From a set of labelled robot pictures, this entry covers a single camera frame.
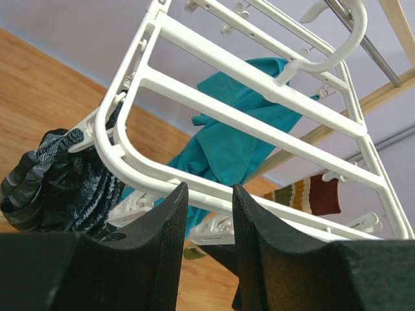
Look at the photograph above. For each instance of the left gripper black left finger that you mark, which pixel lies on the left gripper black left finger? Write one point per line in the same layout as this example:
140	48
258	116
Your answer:
135	268

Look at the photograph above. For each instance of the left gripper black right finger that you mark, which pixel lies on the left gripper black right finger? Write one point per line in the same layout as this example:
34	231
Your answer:
282	268

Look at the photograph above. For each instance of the striped sock maroon toe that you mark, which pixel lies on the striped sock maroon toe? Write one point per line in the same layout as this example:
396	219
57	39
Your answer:
311	195

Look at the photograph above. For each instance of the teal shorts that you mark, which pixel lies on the teal shorts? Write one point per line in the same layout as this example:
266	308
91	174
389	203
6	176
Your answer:
221	153

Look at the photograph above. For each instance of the white clip drying hanger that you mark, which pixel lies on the white clip drying hanger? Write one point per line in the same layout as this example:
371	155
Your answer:
321	91

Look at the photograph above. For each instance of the dark shark print shorts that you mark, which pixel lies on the dark shark print shorts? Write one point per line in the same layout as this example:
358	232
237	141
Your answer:
52	189

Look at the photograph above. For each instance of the metal rack rod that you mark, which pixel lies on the metal rack rod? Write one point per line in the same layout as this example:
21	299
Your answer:
344	14

